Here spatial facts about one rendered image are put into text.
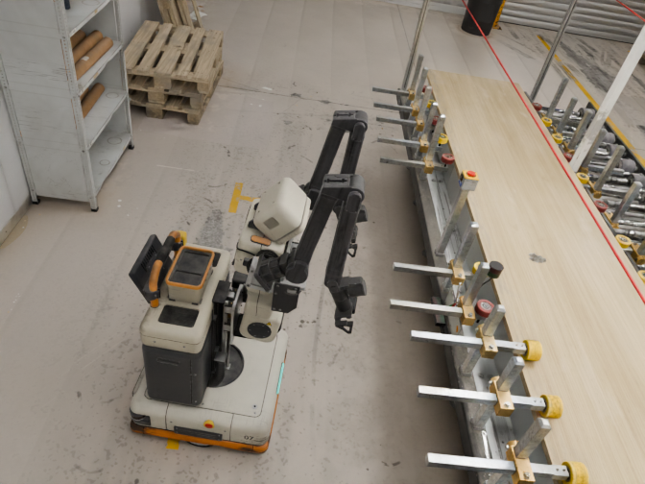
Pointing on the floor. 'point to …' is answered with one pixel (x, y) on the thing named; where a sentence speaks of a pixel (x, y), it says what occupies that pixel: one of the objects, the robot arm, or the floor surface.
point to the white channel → (609, 101)
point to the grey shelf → (42, 72)
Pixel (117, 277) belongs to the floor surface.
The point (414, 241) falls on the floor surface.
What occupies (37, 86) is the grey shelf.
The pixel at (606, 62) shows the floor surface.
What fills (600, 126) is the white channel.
